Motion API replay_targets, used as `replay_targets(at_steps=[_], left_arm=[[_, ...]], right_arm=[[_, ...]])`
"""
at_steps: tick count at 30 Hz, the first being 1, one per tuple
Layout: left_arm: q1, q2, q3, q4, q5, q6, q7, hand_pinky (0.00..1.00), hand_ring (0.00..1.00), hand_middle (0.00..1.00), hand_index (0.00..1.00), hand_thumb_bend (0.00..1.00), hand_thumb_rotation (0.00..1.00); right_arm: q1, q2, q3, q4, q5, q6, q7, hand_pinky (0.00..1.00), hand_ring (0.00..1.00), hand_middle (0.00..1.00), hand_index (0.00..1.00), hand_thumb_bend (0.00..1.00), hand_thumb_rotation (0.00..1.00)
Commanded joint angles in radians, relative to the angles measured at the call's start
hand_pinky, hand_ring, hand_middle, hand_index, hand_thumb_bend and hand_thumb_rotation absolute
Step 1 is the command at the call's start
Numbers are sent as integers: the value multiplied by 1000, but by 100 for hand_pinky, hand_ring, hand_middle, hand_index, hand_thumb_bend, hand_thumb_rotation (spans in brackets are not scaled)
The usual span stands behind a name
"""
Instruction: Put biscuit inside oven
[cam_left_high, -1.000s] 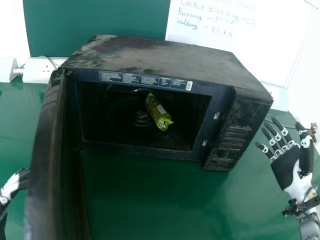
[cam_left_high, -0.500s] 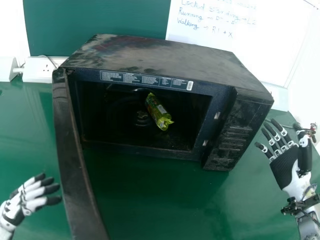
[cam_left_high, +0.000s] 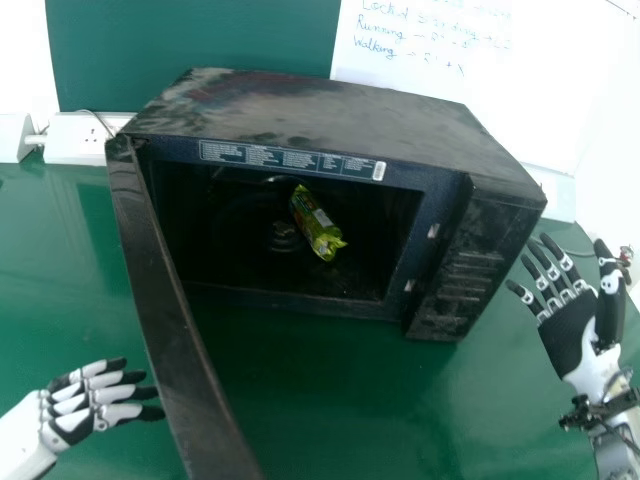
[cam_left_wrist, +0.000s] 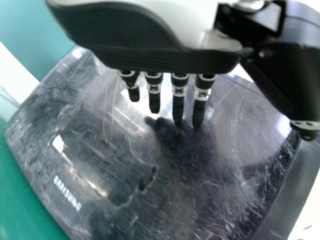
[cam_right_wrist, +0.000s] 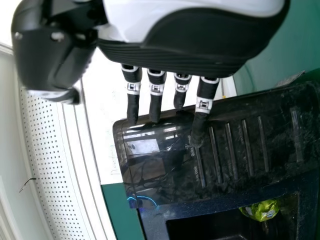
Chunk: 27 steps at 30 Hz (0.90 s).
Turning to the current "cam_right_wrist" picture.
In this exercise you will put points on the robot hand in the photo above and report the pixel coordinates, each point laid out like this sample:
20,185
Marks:
190,35

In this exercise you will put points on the yellow-green biscuit packet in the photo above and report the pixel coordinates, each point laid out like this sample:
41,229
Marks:
261,210

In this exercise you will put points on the black oven with glass door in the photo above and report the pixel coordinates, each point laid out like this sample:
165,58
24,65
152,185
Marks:
237,155

